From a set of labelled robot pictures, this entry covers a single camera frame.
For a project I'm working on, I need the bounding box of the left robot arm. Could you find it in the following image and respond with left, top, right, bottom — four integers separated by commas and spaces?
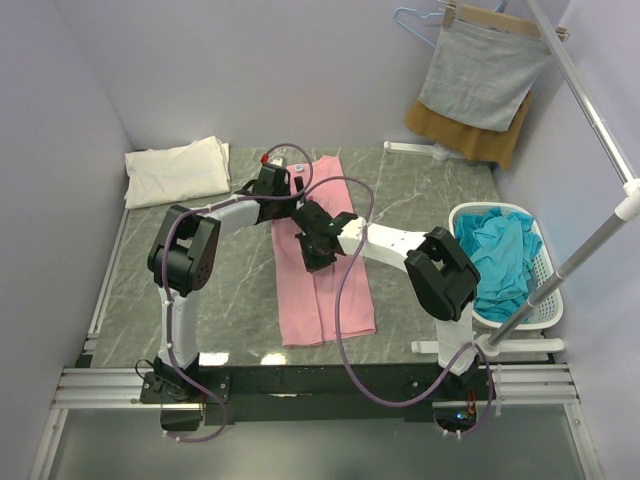
147, 164, 305, 402

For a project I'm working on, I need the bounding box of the aluminium rail frame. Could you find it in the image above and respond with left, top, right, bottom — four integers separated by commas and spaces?
32, 224, 603, 479

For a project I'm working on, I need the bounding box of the white perforated laundry basket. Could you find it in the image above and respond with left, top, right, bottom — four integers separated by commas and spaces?
447, 200, 566, 332

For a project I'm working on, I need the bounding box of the blue wire hanger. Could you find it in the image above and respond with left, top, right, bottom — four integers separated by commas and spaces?
393, 0, 507, 49

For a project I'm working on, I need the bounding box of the wooden clip hanger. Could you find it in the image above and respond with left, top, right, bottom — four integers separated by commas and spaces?
441, 1, 543, 39

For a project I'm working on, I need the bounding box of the brown hanging cloth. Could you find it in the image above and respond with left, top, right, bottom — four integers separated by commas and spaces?
404, 92, 532, 171

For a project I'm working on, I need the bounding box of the grey hanging cloth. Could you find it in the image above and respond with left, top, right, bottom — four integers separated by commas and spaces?
418, 19, 550, 132

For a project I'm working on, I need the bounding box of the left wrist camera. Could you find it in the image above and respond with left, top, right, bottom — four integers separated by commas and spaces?
260, 154, 286, 170

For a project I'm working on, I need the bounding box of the folded white t shirt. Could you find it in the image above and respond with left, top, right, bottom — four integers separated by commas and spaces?
124, 136, 231, 210

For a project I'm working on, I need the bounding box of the black base beam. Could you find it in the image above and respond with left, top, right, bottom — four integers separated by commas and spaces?
139, 363, 495, 433

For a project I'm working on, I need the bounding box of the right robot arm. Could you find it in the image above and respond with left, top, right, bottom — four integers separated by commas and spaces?
292, 201, 480, 399

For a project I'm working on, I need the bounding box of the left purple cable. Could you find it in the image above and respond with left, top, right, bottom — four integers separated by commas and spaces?
159, 143, 315, 444

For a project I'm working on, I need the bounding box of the metal clothes rack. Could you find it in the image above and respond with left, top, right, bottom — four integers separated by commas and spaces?
383, 0, 640, 355

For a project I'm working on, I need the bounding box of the pink t shirt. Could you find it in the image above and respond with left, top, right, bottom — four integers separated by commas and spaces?
271, 156, 376, 347

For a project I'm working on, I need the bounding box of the teal t shirt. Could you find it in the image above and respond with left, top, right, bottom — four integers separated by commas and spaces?
454, 207, 543, 323

